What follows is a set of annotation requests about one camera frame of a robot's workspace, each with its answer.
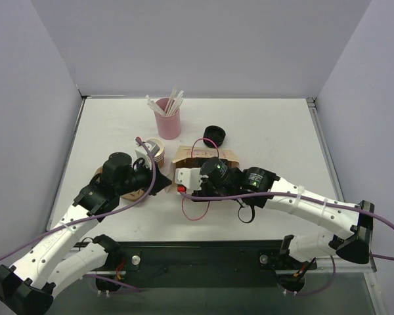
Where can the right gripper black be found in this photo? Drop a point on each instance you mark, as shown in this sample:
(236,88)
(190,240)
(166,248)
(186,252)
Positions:
(196,191)

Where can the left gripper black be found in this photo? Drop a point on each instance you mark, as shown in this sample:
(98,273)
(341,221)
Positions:
(154,180)

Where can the stack of brown paper cups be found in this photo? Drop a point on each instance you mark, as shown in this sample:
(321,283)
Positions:
(159,155)

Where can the pink cream paper gift bag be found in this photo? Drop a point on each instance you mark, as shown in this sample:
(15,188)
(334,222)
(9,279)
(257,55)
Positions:
(195,156)

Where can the stack of black lids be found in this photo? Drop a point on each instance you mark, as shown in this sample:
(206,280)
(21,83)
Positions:
(214,136)

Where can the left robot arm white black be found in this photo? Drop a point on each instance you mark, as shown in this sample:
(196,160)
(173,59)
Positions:
(30,285)

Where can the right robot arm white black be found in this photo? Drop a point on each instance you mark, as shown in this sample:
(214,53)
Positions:
(347,227)

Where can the brown pulp cup carriers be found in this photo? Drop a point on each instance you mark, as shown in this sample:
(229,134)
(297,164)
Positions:
(133,196)

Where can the pink straw holder cup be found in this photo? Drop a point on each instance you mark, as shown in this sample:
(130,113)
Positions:
(169,127)

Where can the white wrapped straws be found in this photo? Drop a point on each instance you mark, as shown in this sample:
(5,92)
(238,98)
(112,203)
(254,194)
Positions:
(172,106)

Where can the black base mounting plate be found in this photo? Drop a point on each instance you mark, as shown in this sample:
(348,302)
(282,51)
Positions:
(205,264)

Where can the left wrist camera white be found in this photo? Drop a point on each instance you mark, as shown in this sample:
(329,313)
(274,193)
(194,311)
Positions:
(142,153)

